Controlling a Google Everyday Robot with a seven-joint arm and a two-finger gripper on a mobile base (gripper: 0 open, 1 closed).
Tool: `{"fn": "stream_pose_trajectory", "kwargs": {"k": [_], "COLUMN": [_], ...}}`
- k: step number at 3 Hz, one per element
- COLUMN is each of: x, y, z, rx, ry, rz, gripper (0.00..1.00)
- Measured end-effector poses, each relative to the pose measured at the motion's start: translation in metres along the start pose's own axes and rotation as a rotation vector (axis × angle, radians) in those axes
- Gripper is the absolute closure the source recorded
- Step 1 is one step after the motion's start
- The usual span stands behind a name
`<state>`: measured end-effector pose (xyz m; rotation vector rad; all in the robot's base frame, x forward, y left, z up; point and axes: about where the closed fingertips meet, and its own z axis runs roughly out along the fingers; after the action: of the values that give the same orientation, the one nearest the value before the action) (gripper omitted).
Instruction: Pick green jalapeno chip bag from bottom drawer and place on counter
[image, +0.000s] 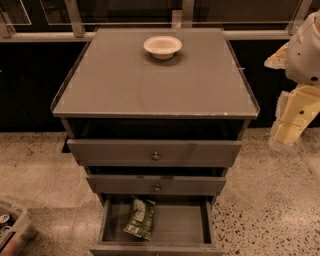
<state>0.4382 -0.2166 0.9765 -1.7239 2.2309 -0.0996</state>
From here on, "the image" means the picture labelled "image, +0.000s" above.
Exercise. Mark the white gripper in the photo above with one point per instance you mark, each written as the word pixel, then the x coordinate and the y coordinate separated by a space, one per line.
pixel 304 60

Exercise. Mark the green jalapeno chip bag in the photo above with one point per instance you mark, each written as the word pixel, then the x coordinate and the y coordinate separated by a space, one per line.
pixel 140 223

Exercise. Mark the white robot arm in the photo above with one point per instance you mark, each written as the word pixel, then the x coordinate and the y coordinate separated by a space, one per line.
pixel 300 58

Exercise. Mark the grey drawer cabinet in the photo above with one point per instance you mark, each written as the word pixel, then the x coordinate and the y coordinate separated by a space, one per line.
pixel 119 91

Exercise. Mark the grey bottom drawer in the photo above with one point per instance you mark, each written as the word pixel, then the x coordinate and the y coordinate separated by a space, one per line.
pixel 181 226

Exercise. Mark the grey drawer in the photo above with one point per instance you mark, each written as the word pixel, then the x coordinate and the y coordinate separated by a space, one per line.
pixel 156 185
pixel 181 226
pixel 154 153

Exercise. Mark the grey top drawer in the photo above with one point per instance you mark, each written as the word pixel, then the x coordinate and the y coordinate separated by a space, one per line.
pixel 154 153

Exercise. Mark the grey middle drawer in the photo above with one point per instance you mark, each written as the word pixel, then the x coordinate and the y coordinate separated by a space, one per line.
pixel 156 185

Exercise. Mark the white paper bowl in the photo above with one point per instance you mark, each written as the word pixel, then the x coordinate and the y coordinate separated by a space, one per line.
pixel 162 47

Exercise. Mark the metal window railing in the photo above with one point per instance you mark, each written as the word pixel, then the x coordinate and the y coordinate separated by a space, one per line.
pixel 78 20

